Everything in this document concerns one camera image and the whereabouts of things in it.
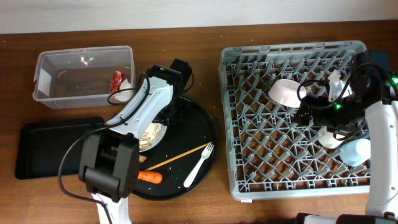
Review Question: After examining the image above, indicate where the food scraps pile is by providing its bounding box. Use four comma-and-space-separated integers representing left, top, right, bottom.
139, 123, 164, 150

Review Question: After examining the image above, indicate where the grey plate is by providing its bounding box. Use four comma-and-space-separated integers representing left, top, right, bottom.
138, 122, 168, 153

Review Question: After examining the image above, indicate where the white cup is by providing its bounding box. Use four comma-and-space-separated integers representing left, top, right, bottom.
318, 126, 343, 149

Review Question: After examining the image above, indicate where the blue cup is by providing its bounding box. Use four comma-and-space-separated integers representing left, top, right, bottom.
340, 139, 371, 167

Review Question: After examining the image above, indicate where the white tissue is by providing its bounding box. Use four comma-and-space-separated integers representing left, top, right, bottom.
110, 79, 134, 103

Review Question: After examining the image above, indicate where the brown food chunk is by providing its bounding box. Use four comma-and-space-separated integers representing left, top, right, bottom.
139, 155, 147, 163

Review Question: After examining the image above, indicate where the pink bowl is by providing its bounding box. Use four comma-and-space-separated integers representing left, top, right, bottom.
268, 79, 301, 108

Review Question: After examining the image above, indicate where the red snack wrapper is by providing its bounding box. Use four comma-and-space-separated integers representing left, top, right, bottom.
109, 69, 126, 94

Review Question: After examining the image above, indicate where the orange carrot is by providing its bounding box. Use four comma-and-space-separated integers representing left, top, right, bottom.
138, 171, 163, 184

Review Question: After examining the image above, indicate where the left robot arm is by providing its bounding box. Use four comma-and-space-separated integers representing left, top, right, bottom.
78, 58, 192, 223

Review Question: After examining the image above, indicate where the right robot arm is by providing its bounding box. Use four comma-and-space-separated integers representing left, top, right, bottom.
294, 50, 397, 223

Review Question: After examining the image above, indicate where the grey dishwasher rack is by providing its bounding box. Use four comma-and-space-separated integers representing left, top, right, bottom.
219, 40, 370, 201

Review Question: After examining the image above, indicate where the round black tray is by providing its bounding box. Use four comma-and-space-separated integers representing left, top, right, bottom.
131, 98, 218, 200

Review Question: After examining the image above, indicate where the wooden chopstick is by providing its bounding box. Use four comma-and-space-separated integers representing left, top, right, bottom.
146, 142, 213, 171

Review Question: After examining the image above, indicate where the white plastic fork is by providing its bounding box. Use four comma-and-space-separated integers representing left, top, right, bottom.
183, 142, 214, 188

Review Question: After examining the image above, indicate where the clear plastic bin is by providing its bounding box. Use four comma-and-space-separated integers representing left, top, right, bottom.
32, 45, 135, 109

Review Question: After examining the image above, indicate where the black rectangular tray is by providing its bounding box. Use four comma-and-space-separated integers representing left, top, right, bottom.
15, 117, 104, 180

